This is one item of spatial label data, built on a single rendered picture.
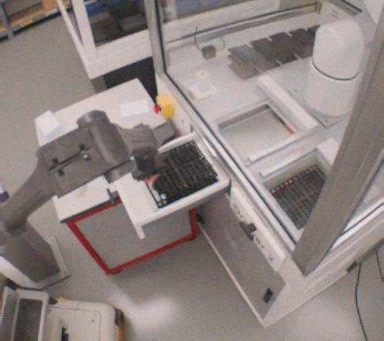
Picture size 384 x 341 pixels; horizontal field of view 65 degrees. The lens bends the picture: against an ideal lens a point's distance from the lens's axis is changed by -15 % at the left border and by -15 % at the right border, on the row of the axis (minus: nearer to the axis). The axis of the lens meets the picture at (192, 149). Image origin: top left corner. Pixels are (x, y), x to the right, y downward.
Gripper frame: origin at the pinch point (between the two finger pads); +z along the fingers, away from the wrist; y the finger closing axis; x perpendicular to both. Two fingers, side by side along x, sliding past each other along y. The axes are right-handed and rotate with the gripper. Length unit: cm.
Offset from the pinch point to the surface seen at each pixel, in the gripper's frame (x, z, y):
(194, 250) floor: -8, 95, -16
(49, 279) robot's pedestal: -24, 95, 72
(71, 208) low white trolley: -14.6, 19.9, 30.6
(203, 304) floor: 25, 94, -6
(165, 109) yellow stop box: -33.2, 7.0, -18.7
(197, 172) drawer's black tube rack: 0.9, 4.7, -16.2
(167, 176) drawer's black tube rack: -2.3, 5.1, -6.7
